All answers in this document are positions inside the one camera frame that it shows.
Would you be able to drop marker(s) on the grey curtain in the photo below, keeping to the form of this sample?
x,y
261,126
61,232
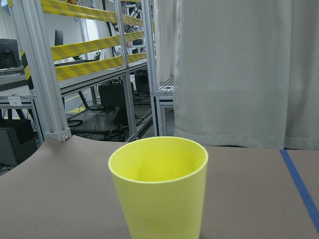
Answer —
x,y
246,72

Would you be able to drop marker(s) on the yellow plastic cup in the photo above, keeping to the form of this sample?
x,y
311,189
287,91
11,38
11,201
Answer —
x,y
160,182

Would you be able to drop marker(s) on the yellow black striped barrier tape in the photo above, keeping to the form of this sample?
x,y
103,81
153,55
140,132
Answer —
x,y
76,49

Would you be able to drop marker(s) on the aluminium frame rack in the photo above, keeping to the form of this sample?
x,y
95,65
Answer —
x,y
43,76

